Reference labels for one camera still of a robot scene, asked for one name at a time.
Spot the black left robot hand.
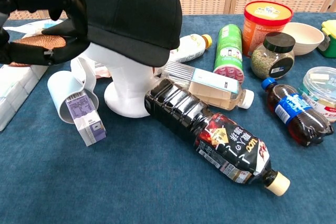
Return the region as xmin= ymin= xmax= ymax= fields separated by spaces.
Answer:
xmin=0 ymin=0 xmax=91 ymax=66

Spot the black baseball cap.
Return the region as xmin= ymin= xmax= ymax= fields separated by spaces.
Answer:
xmin=72 ymin=0 xmax=184 ymax=68

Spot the woven rattan coaster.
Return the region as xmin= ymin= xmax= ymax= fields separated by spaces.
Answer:
xmin=9 ymin=34 xmax=67 ymax=67

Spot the white foam mannequin head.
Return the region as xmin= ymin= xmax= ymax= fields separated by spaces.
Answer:
xmin=83 ymin=42 xmax=169 ymax=119

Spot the white bottle with yellow cap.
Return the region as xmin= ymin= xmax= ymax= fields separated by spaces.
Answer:
xmin=169 ymin=34 xmax=213 ymax=63

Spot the clear bottle with white cap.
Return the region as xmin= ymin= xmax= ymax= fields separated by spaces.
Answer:
xmin=160 ymin=61 xmax=255 ymax=111

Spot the cola bottle with blue cap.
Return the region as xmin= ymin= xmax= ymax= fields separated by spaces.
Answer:
xmin=260 ymin=77 xmax=334 ymax=148

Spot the white pouch with blue print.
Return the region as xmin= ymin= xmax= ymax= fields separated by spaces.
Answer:
xmin=3 ymin=18 xmax=65 ymax=38

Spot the pink and white packet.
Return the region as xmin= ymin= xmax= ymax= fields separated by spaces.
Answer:
xmin=90 ymin=60 xmax=114 ymax=79

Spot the white tissue pack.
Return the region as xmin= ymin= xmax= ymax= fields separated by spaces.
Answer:
xmin=0 ymin=63 xmax=49 ymax=132

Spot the purple and white carton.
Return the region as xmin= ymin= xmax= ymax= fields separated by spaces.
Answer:
xmin=65 ymin=89 xmax=108 ymax=147

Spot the large black coffee bottle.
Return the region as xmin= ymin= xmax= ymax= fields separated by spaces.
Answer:
xmin=144 ymin=78 xmax=291 ymax=197

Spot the blue tablecloth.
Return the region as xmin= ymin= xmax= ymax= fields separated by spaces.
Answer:
xmin=0 ymin=11 xmax=336 ymax=224

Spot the green chips can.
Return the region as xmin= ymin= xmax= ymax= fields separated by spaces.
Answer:
xmin=212 ymin=24 xmax=245 ymax=83

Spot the orange tub with red lid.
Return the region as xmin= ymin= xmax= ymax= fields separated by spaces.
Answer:
xmin=241 ymin=0 xmax=293 ymax=58

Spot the spice jar with black lid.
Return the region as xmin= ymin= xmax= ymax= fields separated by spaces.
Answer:
xmin=250 ymin=31 xmax=296 ymax=80

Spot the cream bowl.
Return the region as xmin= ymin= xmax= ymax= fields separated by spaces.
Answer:
xmin=282 ymin=22 xmax=326 ymax=56

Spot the clear round plastic container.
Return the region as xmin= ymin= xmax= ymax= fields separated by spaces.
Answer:
xmin=298 ymin=66 xmax=336 ymax=124

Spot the green and yellow lunch box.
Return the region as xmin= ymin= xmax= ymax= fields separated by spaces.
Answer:
xmin=317 ymin=20 xmax=336 ymax=59

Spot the white handled mug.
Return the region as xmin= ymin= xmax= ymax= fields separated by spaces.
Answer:
xmin=47 ymin=57 xmax=100 ymax=125

